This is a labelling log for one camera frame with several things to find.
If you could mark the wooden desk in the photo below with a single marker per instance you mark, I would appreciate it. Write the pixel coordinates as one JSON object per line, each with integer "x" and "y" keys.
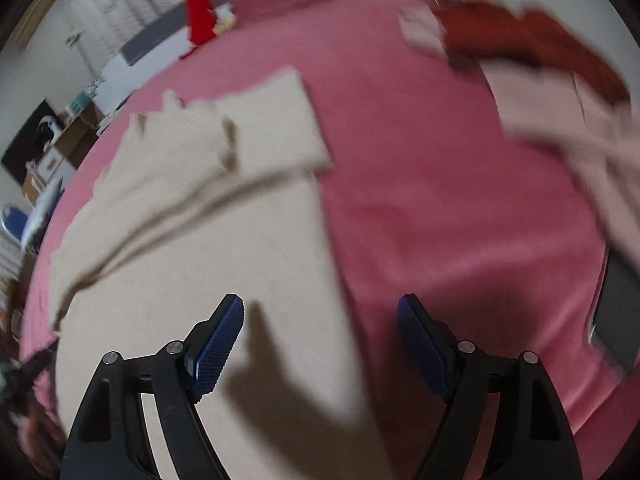
{"x": 75, "y": 135}

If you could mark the bright red hanging cloth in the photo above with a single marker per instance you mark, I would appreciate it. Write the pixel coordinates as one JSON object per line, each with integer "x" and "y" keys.
{"x": 200, "y": 15}

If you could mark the small cream plush toy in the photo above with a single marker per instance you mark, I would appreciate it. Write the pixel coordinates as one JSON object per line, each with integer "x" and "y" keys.
{"x": 223, "y": 21}

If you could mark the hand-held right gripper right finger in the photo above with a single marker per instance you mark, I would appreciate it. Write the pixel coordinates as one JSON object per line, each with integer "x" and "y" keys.
{"x": 422, "y": 345}

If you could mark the grey bed headboard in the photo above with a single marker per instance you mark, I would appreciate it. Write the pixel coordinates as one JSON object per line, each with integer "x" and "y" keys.
{"x": 160, "y": 40}

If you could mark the cream knit sweater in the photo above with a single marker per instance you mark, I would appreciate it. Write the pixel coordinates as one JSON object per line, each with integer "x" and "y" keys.
{"x": 200, "y": 240}

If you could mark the dark grey flat device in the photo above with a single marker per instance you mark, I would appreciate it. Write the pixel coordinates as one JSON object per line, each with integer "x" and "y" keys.
{"x": 617, "y": 310}

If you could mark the blue chair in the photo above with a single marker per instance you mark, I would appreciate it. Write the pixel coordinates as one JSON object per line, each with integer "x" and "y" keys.
{"x": 12, "y": 220}

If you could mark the black screen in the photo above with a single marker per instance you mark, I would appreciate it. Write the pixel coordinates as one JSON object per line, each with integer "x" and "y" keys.
{"x": 27, "y": 135}

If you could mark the rust red garment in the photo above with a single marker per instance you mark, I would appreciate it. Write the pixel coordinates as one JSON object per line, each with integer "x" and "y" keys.
{"x": 500, "y": 30}

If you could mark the light pink garment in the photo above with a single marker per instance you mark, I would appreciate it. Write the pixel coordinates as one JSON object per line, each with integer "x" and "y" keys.
{"x": 540, "y": 105}

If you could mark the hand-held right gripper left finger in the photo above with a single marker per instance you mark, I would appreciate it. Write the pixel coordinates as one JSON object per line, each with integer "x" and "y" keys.
{"x": 215, "y": 355}

